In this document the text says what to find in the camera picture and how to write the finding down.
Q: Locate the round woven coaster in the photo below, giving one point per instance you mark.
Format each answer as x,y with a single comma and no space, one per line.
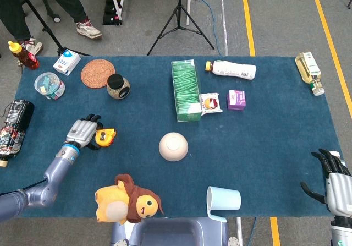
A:
97,74

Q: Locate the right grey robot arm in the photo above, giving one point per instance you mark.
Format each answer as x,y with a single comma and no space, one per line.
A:
342,232

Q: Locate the beige upturned bowl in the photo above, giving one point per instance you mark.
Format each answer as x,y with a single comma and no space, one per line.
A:
173,147

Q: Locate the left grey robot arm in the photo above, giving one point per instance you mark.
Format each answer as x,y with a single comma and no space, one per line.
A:
55,171

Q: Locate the clear box of green sachets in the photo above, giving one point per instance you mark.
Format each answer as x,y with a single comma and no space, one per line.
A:
185,89

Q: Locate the grey blue robot torso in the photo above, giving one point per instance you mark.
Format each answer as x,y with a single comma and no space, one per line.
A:
170,232

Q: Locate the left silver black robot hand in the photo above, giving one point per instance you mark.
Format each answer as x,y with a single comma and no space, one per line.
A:
81,131

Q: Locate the light blue plastic mug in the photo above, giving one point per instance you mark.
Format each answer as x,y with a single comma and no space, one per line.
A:
225,199

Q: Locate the yellow tape measure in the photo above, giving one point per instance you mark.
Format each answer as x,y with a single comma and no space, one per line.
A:
108,137

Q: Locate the purple packet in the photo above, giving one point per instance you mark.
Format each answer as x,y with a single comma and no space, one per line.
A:
236,100

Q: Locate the person in dark clothes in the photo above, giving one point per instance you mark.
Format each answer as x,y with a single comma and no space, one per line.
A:
63,1

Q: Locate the white snack packet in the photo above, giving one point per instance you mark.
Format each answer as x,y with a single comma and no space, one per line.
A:
211,104

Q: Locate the blue table cloth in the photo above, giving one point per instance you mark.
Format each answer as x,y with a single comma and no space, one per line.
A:
261,147

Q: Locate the black office chair base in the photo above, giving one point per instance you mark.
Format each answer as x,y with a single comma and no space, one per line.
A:
57,18

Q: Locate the black power strip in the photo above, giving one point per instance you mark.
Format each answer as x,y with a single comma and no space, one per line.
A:
111,12

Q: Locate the white label bottle yellow cap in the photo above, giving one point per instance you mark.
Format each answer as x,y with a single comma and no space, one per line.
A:
233,70

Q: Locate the yellow cooking oil bottle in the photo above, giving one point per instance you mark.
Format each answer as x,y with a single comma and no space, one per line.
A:
309,71

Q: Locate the glass jar black lid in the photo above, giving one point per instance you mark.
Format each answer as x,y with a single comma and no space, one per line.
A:
118,87

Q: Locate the clear plastic tub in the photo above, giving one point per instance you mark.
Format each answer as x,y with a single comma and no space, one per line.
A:
49,86

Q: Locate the white blue tissue box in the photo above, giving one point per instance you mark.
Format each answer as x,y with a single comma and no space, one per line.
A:
66,63

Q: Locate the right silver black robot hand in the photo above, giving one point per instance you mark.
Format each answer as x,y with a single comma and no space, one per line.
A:
339,191

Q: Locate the white upright post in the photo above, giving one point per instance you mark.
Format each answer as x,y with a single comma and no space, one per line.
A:
189,4

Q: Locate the red sauce bottle yellow cap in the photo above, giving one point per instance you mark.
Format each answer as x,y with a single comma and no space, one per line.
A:
26,57

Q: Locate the yellow plush toy brown hood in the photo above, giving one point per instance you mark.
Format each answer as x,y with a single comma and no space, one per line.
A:
115,202

